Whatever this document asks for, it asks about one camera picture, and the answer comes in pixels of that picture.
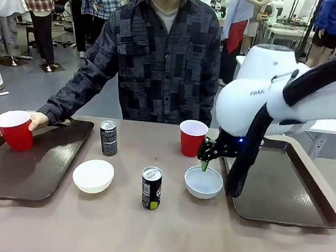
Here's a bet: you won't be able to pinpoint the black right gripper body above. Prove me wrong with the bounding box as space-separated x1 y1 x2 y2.
212 127 247 161

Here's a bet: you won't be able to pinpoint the white bowl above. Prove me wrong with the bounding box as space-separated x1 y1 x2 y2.
71 157 116 196
182 164 225 202

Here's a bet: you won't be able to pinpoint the red plastic cup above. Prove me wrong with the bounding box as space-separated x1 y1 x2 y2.
177 118 210 160
0 108 37 154

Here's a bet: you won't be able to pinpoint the person's right forearm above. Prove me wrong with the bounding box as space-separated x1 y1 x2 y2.
36 57 120 133

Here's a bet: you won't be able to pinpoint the person's left forearm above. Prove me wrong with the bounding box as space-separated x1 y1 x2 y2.
198 81 220 128

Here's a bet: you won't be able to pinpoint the person's right hand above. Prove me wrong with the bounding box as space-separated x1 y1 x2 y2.
27 111 51 134

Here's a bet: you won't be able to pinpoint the black can with yellow label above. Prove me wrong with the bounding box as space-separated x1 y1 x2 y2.
138 165 165 212

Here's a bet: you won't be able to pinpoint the dark brown serving tray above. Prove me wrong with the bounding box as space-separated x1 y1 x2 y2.
0 111 95 208
215 134 336 231

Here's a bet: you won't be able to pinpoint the person in patchwork shirt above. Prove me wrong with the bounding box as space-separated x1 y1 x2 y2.
78 0 228 129

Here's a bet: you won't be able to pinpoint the black can with silver print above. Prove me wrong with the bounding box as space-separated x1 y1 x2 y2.
97 120 121 158

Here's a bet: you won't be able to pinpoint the bystander in red shorts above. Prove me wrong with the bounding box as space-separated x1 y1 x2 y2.
216 0 256 87

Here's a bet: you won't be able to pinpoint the white workbench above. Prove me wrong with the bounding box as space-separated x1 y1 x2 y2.
262 20 316 50

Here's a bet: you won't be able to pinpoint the bystander in beige top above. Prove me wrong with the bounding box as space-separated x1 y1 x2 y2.
240 0 274 58

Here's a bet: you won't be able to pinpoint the black office chair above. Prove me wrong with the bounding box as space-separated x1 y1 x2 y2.
48 0 80 50

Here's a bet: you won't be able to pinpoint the black cable sleeve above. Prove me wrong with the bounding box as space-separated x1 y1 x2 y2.
226 34 336 208

